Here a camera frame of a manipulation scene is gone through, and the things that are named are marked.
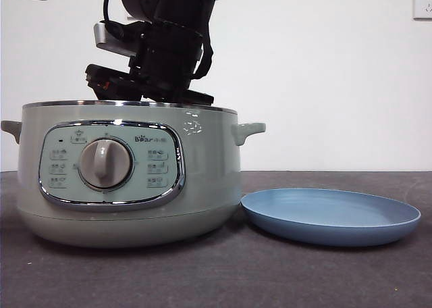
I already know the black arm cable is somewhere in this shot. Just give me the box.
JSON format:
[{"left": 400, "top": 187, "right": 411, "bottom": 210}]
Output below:
[{"left": 102, "top": 0, "right": 117, "bottom": 24}]

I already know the blue round plate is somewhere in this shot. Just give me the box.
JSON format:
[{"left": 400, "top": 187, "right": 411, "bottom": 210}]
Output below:
[{"left": 240, "top": 187, "right": 422, "bottom": 247}]

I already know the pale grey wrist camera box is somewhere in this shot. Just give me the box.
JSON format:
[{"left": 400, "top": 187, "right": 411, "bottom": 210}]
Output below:
[{"left": 93, "top": 21, "right": 136, "bottom": 57}]

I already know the white wall socket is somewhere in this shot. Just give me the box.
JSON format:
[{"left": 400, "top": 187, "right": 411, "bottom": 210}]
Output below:
[{"left": 412, "top": 0, "right": 432, "bottom": 20}]

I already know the pale green electric steamer pot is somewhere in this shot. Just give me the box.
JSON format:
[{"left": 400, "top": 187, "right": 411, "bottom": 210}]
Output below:
[{"left": 0, "top": 99, "right": 267, "bottom": 249}]

